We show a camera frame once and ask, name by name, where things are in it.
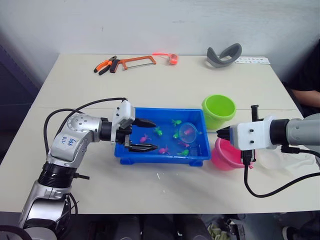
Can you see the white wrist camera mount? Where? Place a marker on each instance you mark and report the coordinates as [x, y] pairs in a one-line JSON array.
[[125, 112], [252, 136]]

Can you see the clear plastic cup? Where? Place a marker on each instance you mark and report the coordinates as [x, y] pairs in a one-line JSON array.
[[270, 161]]

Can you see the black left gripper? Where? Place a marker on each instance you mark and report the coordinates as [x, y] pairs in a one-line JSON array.
[[122, 136]]

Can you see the pink toy fish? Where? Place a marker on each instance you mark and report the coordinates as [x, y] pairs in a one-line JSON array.
[[163, 150], [144, 139], [183, 144], [187, 130]]

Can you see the dark rounded shape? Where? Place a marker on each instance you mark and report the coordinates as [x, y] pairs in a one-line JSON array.
[[12, 233], [190, 228], [130, 228]]

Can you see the blue plastic tub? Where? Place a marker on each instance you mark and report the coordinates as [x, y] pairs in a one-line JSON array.
[[140, 157]]

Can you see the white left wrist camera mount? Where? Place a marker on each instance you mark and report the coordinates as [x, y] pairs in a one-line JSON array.
[[125, 112]]

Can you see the person's bare forearm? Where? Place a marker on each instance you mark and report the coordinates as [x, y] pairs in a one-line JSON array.
[[308, 97]]

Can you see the person in black shirt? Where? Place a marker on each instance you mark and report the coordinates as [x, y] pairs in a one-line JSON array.
[[308, 72]]

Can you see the pink toy fishing net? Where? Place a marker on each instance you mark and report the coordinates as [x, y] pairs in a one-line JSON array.
[[192, 136]]

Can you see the orange hacksaw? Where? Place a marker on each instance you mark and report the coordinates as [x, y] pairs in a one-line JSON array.
[[140, 58]]

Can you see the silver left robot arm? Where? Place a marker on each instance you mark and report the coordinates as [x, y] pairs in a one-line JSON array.
[[75, 140]]

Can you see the white printed strip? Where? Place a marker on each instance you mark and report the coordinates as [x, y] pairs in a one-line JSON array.
[[252, 60]]

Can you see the orange black pliers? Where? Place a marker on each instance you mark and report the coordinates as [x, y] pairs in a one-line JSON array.
[[103, 67]]

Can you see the green toy fish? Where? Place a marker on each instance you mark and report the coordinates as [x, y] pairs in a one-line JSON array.
[[176, 135], [184, 152], [158, 131], [176, 122]]

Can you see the green plastic bucket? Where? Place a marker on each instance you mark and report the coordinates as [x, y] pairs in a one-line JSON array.
[[215, 120]]

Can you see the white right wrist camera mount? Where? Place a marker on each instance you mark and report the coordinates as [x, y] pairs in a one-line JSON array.
[[252, 136]]

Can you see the pink plastic bucket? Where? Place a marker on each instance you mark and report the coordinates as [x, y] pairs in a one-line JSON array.
[[222, 157]]

